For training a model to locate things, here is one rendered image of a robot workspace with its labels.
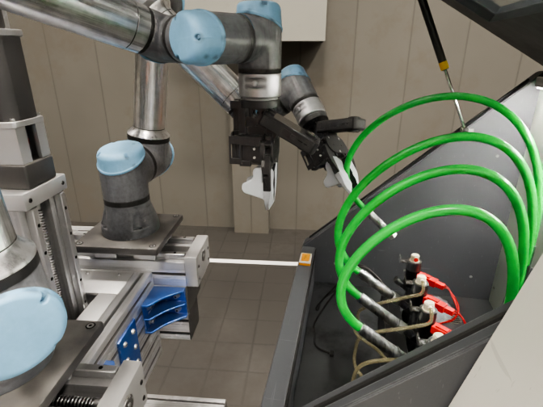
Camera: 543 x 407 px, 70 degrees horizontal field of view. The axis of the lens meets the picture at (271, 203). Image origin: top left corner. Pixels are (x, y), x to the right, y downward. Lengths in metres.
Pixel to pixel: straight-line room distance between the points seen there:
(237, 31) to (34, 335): 0.48
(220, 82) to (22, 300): 0.60
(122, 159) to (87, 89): 2.63
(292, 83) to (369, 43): 2.22
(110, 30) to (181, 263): 0.61
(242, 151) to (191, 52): 0.21
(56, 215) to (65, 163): 2.95
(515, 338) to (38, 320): 0.50
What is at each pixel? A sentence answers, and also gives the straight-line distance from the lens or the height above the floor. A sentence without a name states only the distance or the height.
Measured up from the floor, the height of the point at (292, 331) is 0.95.
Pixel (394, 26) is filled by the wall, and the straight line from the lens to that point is 3.23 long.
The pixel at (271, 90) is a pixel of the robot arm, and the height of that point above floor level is 1.43.
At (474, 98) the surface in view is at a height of 1.42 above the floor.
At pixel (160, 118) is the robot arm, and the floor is 1.32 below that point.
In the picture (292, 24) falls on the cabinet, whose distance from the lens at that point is 2.79.
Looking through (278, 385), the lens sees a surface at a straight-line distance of 0.75.
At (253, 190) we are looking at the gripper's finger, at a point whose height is 1.25.
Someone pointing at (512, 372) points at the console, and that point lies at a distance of 0.46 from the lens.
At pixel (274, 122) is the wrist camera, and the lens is 0.70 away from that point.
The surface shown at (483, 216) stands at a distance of 0.55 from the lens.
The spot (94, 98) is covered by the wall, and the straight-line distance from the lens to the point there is 3.62.
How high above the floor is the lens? 1.50
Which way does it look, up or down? 22 degrees down
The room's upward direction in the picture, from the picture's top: straight up
